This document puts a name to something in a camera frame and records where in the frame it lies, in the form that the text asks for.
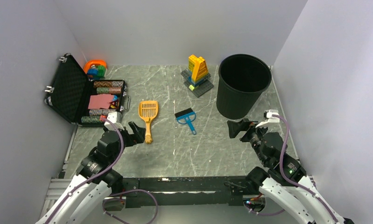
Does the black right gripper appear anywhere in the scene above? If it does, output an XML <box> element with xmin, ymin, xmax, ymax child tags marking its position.
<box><xmin>227</xmin><ymin>117</ymin><xmax>272</xmax><ymax>165</ymax></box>

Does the yellow slotted plastic scoop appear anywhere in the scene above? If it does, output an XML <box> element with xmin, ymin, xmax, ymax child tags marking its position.
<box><xmin>138</xmin><ymin>100</ymin><xmax>159</xmax><ymax>144</ymax></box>

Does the black ribbed waste bin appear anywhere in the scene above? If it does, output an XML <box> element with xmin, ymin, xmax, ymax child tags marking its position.
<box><xmin>216</xmin><ymin>54</ymin><xmax>272</xmax><ymax>119</ymax></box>

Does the blue hand brush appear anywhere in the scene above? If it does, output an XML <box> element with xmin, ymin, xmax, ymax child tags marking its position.
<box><xmin>175</xmin><ymin>108</ymin><xmax>197</xmax><ymax>135</ymax></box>

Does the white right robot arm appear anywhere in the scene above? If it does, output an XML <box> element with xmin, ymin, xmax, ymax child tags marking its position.
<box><xmin>227</xmin><ymin>115</ymin><xmax>353</xmax><ymax>224</ymax></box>

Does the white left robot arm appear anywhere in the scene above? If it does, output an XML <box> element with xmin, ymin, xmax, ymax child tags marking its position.
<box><xmin>38</xmin><ymin>121</ymin><xmax>146</xmax><ymax>224</ymax></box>

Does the black poker chip case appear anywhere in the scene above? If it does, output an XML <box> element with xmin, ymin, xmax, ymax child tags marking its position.
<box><xmin>44</xmin><ymin>53</ymin><xmax>131</xmax><ymax>128</ymax></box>

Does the yellow block tower on plate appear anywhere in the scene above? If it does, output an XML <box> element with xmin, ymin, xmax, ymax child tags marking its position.
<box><xmin>181</xmin><ymin>55</ymin><xmax>214</xmax><ymax>98</ymax></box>

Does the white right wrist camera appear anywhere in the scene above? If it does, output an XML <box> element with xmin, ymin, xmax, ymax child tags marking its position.
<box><xmin>255</xmin><ymin>109</ymin><xmax>280</xmax><ymax>128</ymax></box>

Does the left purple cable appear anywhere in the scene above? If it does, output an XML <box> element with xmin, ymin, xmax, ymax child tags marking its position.
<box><xmin>44</xmin><ymin>119</ymin><xmax>158</xmax><ymax>224</ymax></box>

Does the purple cable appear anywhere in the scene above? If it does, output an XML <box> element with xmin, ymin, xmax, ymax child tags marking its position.
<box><xmin>244</xmin><ymin>115</ymin><xmax>342</xmax><ymax>224</ymax></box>
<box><xmin>44</xmin><ymin>119</ymin><xmax>158</xmax><ymax>224</ymax></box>

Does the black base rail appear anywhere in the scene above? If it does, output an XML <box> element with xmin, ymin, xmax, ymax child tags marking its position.
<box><xmin>106</xmin><ymin>176</ymin><xmax>260</xmax><ymax>208</ymax></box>

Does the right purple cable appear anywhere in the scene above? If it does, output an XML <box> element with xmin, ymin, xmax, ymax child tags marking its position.
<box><xmin>244</xmin><ymin>115</ymin><xmax>342</xmax><ymax>224</ymax></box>

